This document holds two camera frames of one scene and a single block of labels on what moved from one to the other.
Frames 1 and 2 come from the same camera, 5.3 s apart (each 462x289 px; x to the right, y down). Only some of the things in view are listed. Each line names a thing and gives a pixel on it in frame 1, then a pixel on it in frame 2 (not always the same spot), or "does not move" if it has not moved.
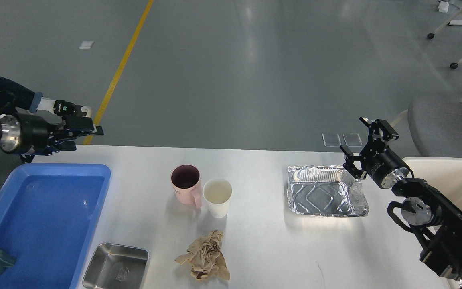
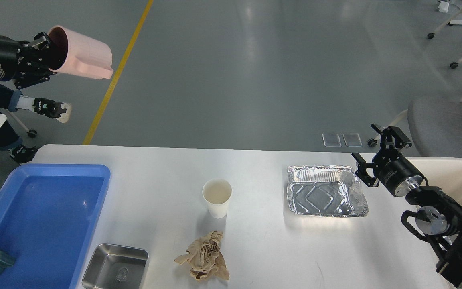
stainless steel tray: (116, 266) does not move
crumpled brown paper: (203, 255) does not move
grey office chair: (446, 128) does not move
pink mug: (185, 179) -> (71, 52)
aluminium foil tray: (325, 190) does not move
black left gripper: (19, 132) -> (4, 59)
